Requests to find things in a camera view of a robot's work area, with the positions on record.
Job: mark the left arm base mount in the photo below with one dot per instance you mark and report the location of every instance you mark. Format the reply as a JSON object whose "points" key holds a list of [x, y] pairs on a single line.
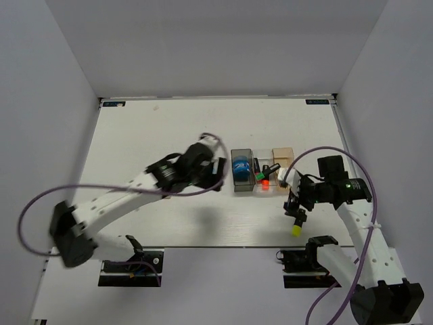
{"points": [[142, 270]]}

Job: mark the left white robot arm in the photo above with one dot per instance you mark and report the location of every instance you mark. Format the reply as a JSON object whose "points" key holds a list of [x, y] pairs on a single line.
{"points": [[76, 229]]}

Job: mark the amber transparent container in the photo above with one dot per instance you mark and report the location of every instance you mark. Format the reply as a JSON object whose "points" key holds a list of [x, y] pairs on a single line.
{"points": [[285, 157]]}

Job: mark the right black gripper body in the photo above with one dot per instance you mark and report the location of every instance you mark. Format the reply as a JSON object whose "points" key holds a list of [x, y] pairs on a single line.
{"points": [[310, 192]]}

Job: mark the left corner label sticker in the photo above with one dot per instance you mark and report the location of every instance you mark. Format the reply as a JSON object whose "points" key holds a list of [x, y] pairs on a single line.
{"points": [[113, 103]]}

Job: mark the yellow highlighter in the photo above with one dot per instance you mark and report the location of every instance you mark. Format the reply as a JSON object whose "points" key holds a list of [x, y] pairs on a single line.
{"points": [[297, 227]]}

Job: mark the corner label sticker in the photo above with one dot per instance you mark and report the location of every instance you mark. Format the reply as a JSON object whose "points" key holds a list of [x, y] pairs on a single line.
{"points": [[113, 103], [317, 102]]}

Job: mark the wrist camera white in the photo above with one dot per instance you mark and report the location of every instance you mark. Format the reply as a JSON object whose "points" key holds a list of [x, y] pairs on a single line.
{"points": [[211, 141], [288, 181]]}

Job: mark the right corner label sticker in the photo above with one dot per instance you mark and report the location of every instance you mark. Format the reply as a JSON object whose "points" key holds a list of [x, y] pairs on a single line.
{"points": [[317, 102]]}

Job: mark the green highlighter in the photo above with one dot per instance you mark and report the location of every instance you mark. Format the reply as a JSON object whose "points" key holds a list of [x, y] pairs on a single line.
{"points": [[267, 171]]}

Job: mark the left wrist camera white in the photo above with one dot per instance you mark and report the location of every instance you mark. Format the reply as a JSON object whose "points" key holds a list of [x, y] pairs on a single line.
{"points": [[211, 141]]}

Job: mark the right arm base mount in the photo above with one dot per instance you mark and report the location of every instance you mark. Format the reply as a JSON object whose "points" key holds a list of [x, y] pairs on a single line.
{"points": [[300, 273]]}

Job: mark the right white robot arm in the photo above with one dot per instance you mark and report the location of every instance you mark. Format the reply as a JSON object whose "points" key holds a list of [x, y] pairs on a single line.
{"points": [[379, 291]]}

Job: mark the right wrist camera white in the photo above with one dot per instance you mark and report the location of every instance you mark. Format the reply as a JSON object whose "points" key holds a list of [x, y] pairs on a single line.
{"points": [[288, 181]]}

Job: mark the light blue highlighter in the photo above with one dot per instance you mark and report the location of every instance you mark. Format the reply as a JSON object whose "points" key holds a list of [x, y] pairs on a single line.
{"points": [[215, 168]]}

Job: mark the blue round jar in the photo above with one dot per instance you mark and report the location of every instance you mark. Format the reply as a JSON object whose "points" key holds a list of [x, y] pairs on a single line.
{"points": [[241, 168]]}

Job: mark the clear transparent container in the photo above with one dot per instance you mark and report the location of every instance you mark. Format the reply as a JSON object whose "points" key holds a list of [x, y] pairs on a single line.
{"points": [[265, 157]]}

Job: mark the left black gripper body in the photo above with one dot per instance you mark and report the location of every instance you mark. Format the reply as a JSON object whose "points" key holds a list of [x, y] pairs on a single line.
{"points": [[206, 179]]}

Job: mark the dark grey transparent container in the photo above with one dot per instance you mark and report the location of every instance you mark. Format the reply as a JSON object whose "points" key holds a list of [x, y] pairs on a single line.
{"points": [[243, 186]]}

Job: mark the pink highlighter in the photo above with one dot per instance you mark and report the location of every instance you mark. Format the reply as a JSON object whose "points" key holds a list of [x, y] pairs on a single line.
{"points": [[257, 168]]}

